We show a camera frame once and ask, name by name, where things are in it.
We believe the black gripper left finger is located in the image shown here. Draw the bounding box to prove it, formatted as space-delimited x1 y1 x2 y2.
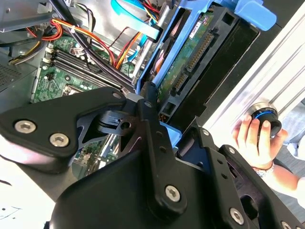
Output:
0 81 189 215

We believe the hard disk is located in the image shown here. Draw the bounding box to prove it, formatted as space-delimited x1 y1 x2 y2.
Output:
135 0 278 153

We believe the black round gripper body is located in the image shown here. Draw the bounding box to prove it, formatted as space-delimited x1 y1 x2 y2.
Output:
51 147 305 229

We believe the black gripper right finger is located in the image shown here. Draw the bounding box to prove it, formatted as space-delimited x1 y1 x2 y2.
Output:
177 119 305 229

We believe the power wire black connector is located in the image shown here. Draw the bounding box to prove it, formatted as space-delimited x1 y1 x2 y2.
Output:
140 0 177 24

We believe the round black tool blue ring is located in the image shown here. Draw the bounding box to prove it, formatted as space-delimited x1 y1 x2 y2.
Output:
249 101 283 139

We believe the person's bare hand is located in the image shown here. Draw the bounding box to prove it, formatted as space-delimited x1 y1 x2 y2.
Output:
232 115 289 171

